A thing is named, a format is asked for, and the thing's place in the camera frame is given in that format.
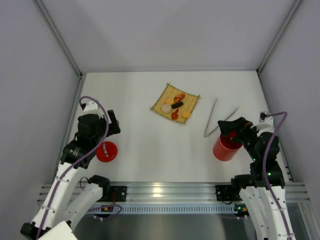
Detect red cylindrical lunch container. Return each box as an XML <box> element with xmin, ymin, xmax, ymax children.
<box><xmin>212</xmin><ymin>134</ymin><xmax>243</xmax><ymax>162</ymax></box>

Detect stainless steel tongs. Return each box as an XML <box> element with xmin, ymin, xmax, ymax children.
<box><xmin>203</xmin><ymin>96</ymin><xmax>240</xmax><ymax>139</ymax></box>

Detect yellow round slice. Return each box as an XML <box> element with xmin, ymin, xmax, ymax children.
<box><xmin>182</xmin><ymin>111</ymin><xmax>191</xmax><ymax>119</ymax></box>
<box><xmin>166</xmin><ymin>98</ymin><xmax>174</xmax><ymax>105</ymax></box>

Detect white rice ball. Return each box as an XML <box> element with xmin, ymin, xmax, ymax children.
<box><xmin>160</xmin><ymin>103</ymin><xmax>172</xmax><ymax>114</ymax></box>

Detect black seaweed roll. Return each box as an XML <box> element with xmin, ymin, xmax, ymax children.
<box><xmin>171</xmin><ymin>101</ymin><xmax>184</xmax><ymax>109</ymax></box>

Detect orange fried shrimp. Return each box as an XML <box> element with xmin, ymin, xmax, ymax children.
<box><xmin>173</xmin><ymin>92</ymin><xmax>186</xmax><ymax>103</ymax></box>

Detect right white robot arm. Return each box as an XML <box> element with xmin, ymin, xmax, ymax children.
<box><xmin>217</xmin><ymin>112</ymin><xmax>296</xmax><ymax>240</ymax></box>

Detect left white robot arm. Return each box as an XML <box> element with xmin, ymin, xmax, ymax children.
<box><xmin>20</xmin><ymin>109</ymin><xmax>121</xmax><ymax>240</ymax></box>

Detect white box corner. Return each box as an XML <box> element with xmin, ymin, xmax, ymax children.
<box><xmin>39</xmin><ymin>221</ymin><xmax>77</xmax><ymax>240</ymax></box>

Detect red round container lid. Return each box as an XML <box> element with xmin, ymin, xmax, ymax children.
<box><xmin>96</xmin><ymin>141</ymin><xmax>118</xmax><ymax>163</ymax></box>

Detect woven bamboo tray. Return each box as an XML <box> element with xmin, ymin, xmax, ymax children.
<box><xmin>150</xmin><ymin>83</ymin><xmax>201</xmax><ymax>125</ymax></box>

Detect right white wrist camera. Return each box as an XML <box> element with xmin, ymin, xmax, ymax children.
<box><xmin>256</xmin><ymin>111</ymin><xmax>274</xmax><ymax>130</ymax></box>

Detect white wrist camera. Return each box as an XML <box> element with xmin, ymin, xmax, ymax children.
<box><xmin>80</xmin><ymin>100</ymin><xmax>105</xmax><ymax>118</ymax></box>
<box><xmin>256</xmin><ymin>111</ymin><xmax>274</xmax><ymax>130</ymax></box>

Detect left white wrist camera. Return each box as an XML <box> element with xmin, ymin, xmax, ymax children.
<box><xmin>80</xmin><ymin>100</ymin><xmax>105</xmax><ymax>118</ymax></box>

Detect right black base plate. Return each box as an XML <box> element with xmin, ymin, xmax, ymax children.
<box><xmin>215</xmin><ymin>184</ymin><xmax>241</xmax><ymax>202</ymax></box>

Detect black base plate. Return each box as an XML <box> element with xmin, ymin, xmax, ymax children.
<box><xmin>215</xmin><ymin>184</ymin><xmax>241</xmax><ymax>202</ymax></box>
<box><xmin>98</xmin><ymin>185</ymin><xmax>127</xmax><ymax>203</ymax></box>

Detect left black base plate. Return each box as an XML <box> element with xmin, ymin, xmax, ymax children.
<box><xmin>98</xmin><ymin>185</ymin><xmax>127</xmax><ymax>203</ymax></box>

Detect aluminium mounting rail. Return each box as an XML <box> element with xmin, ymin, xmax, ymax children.
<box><xmin>37</xmin><ymin>182</ymin><xmax>311</xmax><ymax>204</ymax></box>

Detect slotted grey cable duct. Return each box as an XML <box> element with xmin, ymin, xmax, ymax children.
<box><xmin>87</xmin><ymin>203</ymin><xmax>237</xmax><ymax>215</ymax></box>

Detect left aluminium frame post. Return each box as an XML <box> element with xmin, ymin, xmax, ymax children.
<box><xmin>32</xmin><ymin>0</ymin><xmax>83</xmax><ymax>78</ymax></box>

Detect aluminium frame post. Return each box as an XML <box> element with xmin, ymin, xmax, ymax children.
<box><xmin>256</xmin><ymin>0</ymin><xmax>304</xmax><ymax>76</ymax></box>
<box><xmin>32</xmin><ymin>0</ymin><xmax>83</xmax><ymax>78</ymax></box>

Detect right aluminium frame post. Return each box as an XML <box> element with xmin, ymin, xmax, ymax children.
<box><xmin>256</xmin><ymin>0</ymin><xmax>304</xmax><ymax>76</ymax></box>

